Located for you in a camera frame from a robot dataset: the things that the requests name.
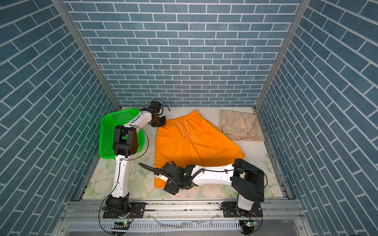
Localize orange shorts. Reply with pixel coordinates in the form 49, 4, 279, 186
153, 110, 246, 189

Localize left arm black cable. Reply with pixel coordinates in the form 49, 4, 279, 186
98, 126, 150, 213

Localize aluminium corner post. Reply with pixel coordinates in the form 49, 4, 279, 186
51, 0, 122, 111
255, 0, 311, 112

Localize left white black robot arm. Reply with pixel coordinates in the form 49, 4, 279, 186
99, 101, 166, 218

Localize right aluminium corner post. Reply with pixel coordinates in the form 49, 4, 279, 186
255, 0, 311, 112

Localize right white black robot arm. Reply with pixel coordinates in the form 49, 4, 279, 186
155, 159, 266, 211

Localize beige drawstring shorts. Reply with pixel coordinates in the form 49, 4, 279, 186
219, 110, 265, 142

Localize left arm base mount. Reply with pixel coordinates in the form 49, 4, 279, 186
101, 202, 146, 219

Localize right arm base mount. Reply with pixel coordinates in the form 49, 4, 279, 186
220, 202, 263, 218

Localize green plastic basket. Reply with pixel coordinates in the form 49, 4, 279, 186
99, 108, 140, 159

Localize left aluminium corner post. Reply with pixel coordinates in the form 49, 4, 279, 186
51, 0, 122, 111

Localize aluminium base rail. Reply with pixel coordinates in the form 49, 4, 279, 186
53, 198, 311, 236

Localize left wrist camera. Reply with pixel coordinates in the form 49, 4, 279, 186
149, 100, 163, 115

